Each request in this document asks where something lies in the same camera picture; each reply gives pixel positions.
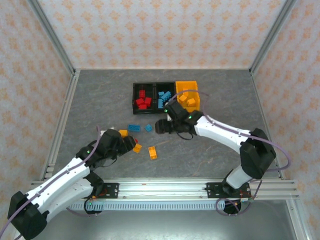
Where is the aluminum base beam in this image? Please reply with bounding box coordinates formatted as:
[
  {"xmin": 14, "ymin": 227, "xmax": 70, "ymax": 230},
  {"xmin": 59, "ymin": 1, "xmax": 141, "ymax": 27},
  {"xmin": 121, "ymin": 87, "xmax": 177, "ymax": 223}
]
[{"xmin": 82, "ymin": 177, "xmax": 300, "ymax": 201}]

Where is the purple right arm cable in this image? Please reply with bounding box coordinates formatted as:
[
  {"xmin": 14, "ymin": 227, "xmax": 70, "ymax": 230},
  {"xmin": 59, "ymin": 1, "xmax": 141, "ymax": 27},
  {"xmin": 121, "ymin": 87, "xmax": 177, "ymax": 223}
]
[{"xmin": 168, "ymin": 91, "xmax": 292, "ymax": 217}]

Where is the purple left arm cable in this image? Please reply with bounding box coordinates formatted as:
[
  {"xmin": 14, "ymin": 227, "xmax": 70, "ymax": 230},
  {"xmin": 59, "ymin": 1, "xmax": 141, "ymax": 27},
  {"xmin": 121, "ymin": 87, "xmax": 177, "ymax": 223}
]
[{"xmin": 0, "ymin": 124, "xmax": 103, "ymax": 240}]

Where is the long orange lego brick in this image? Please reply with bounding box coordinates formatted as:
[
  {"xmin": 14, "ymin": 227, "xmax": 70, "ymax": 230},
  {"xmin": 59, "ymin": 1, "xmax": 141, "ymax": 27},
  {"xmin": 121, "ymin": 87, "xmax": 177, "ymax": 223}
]
[{"xmin": 147, "ymin": 146, "xmax": 159, "ymax": 160}]

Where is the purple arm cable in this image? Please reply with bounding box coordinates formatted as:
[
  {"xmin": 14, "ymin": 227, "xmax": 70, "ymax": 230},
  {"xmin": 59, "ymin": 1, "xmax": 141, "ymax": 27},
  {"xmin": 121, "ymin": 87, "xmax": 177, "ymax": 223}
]
[
  {"xmin": 168, "ymin": 91, "xmax": 292, "ymax": 217},
  {"xmin": 0, "ymin": 124, "xmax": 103, "ymax": 240}
]

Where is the slotted grey cable duct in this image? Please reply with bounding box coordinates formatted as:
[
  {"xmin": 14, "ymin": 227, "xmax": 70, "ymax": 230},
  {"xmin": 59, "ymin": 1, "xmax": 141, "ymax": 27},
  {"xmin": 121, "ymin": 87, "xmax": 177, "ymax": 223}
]
[{"xmin": 66, "ymin": 201, "xmax": 226, "ymax": 211}]

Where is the grey metal sheet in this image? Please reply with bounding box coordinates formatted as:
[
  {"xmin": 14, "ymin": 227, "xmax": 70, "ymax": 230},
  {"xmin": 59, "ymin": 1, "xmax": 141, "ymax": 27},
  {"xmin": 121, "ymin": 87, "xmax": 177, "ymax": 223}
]
[{"xmin": 37, "ymin": 209, "xmax": 297, "ymax": 240}]

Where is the aluminum frame post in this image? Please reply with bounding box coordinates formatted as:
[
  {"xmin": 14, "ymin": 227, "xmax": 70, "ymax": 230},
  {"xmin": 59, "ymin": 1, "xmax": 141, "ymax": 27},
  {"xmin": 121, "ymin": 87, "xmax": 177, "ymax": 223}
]
[
  {"xmin": 26, "ymin": 0, "xmax": 77, "ymax": 76},
  {"xmin": 249, "ymin": 0, "xmax": 300, "ymax": 76}
]

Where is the black plastic bin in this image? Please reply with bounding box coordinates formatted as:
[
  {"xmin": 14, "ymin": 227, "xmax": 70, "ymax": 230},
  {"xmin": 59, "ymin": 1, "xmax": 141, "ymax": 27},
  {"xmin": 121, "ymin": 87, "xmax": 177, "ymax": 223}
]
[
  {"xmin": 132, "ymin": 82, "xmax": 157, "ymax": 115},
  {"xmin": 154, "ymin": 81, "xmax": 177, "ymax": 115}
]

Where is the aluminum frame leg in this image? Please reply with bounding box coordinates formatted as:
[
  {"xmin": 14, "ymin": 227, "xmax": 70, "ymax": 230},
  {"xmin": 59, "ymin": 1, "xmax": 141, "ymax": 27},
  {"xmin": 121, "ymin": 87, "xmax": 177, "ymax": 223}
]
[{"xmin": 286, "ymin": 199, "xmax": 313, "ymax": 240}]

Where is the aluminum side rail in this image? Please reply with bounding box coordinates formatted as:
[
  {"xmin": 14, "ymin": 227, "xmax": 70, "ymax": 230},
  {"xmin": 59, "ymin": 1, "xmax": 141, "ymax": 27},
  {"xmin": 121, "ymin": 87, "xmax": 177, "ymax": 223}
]
[
  {"xmin": 39, "ymin": 69, "xmax": 81, "ymax": 181},
  {"xmin": 249, "ymin": 69, "xmax": 286, "ymax": 180}
]

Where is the black round cable grommet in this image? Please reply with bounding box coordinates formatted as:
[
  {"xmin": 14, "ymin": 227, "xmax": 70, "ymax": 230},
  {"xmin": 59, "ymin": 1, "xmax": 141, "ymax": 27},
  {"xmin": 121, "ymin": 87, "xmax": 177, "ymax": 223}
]
[
  {"xmin": 223, "ymin": 198, "xmax": 243, "ymax": 216},
  {"xmin": 84, "ymin": 198, "xmax": 104, "ymax": 217}
]

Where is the orange plastic bin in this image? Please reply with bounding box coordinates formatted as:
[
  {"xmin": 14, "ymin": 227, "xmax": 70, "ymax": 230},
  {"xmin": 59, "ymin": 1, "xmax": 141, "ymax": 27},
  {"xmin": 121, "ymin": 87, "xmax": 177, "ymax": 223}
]
[{"xmin": 174, "ymin": 80, "xmax": 202, "ymax": 113}]

